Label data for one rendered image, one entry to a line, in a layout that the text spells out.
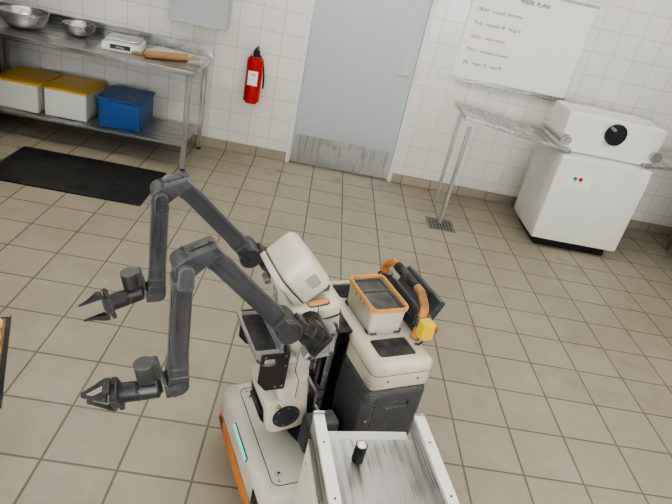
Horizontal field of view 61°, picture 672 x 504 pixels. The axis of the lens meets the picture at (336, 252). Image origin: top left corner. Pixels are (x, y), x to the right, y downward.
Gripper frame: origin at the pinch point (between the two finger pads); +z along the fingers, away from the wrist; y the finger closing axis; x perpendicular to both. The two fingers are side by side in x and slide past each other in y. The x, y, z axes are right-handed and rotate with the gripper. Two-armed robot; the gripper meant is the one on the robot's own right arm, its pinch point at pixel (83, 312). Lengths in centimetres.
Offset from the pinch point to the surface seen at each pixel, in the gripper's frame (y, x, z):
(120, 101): -101, 313, -100
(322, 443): 37, -82, -37
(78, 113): -102, 337, -68
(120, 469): 71, 31, 6
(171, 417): 69, 50, -21
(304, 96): -69, 291, -262
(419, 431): 46, -86, -64
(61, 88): -124, 336, -61
